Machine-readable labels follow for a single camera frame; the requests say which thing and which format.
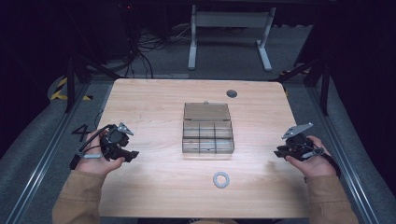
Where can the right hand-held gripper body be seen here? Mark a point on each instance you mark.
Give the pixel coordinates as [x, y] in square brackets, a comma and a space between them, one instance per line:
[300, 144]

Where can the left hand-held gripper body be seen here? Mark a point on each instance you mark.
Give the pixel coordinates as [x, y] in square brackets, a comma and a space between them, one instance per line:
[113, 140]

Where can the clear plastic compartment box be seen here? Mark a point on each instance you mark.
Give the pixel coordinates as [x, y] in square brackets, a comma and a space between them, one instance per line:
[208, 130]

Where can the person's right hand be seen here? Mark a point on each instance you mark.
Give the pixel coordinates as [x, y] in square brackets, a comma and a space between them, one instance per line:
[317, 166]

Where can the person's left hand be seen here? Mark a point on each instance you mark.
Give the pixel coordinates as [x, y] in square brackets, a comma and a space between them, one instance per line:
[96, 165]

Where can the black metal stand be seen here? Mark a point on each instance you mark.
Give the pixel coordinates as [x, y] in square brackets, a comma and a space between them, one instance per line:
[323, 84]
[71, 81]

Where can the yellow black hazard tape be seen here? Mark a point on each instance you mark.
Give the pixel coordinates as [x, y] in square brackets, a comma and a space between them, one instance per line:
[59, 91]

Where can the grey round table grommet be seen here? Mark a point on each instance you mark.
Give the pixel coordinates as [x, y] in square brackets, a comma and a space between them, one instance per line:
[232, 93]

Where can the aluminium floor rail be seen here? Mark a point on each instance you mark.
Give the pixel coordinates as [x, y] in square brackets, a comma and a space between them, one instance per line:
[40, 168]
[344, 168]

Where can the white metal table frame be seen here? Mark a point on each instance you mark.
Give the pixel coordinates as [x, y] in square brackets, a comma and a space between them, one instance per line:
[230, 19]

